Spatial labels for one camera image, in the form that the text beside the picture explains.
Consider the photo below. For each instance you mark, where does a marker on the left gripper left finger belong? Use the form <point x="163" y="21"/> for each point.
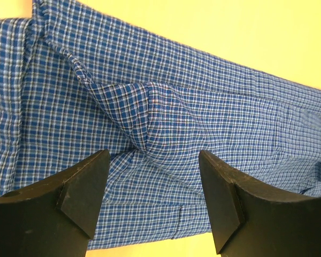
<point x="56" y="216"/>

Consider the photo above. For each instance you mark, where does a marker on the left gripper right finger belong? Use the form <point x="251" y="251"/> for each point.
<point x="251" y="218"/>

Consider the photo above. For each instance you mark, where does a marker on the blue plaid long sleeve shirt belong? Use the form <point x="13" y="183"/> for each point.
<point x="74" y="81"/>

